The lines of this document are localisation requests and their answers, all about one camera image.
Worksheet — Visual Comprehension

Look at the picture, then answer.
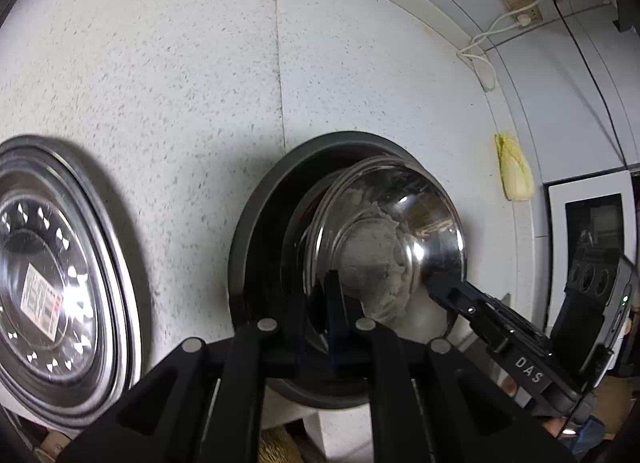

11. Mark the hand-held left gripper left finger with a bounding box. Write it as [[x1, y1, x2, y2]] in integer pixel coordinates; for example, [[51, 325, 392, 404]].
[[57, 288, 327, 463]]

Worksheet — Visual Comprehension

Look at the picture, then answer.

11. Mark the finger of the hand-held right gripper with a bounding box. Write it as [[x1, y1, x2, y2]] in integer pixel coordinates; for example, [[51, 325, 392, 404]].
[[428, 269, 552, 351]]

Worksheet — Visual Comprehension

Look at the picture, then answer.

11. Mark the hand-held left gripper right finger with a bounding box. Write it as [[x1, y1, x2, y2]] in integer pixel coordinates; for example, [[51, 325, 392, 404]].
[[324, 269, 576, 463]]

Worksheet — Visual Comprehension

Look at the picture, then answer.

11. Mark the large steel bowl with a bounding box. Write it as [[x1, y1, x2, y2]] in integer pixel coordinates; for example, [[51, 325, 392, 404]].
[[227, 130, 469, 410]]

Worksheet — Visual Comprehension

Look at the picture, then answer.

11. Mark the large steel plate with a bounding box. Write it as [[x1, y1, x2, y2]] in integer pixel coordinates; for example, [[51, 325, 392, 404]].
[[0, 135, 145, 433]]

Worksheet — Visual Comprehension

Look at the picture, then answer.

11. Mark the white microwave oven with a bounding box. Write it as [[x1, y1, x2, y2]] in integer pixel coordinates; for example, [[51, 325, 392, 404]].
[[546, 169, 640, 335]]

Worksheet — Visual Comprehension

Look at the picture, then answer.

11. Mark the yellow cloth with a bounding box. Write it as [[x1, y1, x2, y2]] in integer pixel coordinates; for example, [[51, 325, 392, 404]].
[[494, 132, 535, 202]]

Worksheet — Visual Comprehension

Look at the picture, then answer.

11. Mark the black cable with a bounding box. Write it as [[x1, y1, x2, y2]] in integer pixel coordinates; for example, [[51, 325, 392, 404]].
[[552, 0, 632, 171]]

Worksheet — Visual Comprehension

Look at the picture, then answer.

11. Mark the white cable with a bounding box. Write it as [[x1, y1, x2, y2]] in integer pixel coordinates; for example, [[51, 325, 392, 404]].
[[457, 13, 531, 92]]

